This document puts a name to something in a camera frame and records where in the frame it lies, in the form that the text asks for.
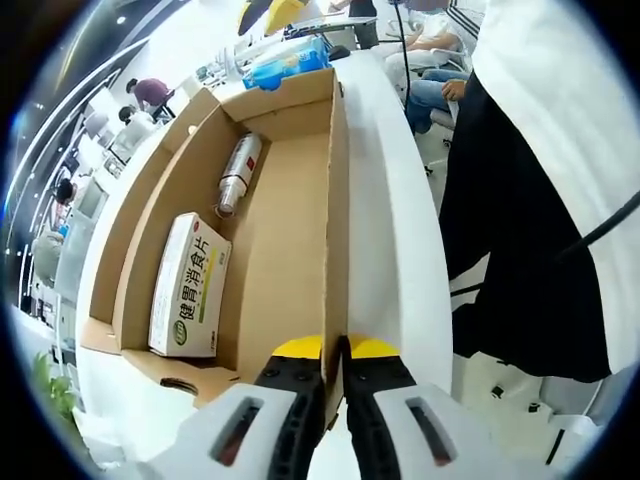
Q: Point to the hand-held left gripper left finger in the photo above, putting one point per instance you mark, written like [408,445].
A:
[285,400]

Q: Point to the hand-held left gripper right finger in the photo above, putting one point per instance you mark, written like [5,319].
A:
[380,400]

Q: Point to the blue tissue pack soft item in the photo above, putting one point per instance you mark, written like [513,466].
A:
[285,62]

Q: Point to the white medicine box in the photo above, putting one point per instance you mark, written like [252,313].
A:
[190,285]

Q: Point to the brown cardboard shoe box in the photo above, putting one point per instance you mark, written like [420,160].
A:
[290,225]

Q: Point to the grey laptop on stand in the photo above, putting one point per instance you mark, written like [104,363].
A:
[345,22]

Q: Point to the black computer mouse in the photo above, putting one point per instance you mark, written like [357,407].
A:
[340,52]

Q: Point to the white chair base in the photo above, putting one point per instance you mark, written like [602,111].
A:
[510,385]

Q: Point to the white office chair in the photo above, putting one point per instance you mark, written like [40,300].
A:
[442,117]

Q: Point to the person's black trousers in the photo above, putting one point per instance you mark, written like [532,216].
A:
[515,250]

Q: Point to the green potted plant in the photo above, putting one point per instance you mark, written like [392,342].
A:
[55,390]

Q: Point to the person in white shirt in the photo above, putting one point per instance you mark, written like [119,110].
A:
[550,100]

